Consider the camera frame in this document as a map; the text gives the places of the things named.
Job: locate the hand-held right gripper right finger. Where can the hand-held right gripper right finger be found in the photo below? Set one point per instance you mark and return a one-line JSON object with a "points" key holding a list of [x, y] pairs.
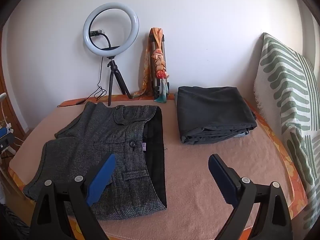
{"points": [[222, 177]]}

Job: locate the green striped pillow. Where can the green striped pillow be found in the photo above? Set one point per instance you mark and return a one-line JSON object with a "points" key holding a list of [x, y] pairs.
{"points": [[282, 80]]}

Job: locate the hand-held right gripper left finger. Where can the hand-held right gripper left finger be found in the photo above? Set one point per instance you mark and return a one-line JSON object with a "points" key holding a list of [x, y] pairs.
{"points": [[101, 180]]}

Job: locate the orange floral bedsheet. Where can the orange floral bedsheet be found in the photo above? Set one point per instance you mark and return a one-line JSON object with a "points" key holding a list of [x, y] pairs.
{"points": [[287, 160]]}

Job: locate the black gooseneck phone holder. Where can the black gooseneck phone holder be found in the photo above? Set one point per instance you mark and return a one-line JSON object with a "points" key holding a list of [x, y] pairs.
{"points": [[108, 41]]}

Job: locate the folded tripod with orange scarf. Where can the folded tripod with orange scarf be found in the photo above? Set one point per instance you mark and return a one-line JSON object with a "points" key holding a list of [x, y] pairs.
{"points": [[160, 57]]}

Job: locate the blue and black device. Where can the blue and black device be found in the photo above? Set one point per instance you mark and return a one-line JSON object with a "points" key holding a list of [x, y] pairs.
{"points": [[4, 140]]}

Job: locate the grey tweed pants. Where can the grey tweed pants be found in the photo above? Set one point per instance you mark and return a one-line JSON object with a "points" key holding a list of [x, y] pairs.
{"points": [[100, 130]]}

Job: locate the dark grey folded pants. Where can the dark grey folded pants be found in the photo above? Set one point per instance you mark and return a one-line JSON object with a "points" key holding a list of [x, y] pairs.
{"points": [[212, 110]]}

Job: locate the pink blanket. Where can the pink blanket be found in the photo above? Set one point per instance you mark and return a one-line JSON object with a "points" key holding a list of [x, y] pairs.
{"points": [[200, 180]]}

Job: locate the black mini tripod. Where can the black mini tripod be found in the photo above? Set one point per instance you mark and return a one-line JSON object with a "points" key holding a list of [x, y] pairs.
{"points": [[111, 75]]}

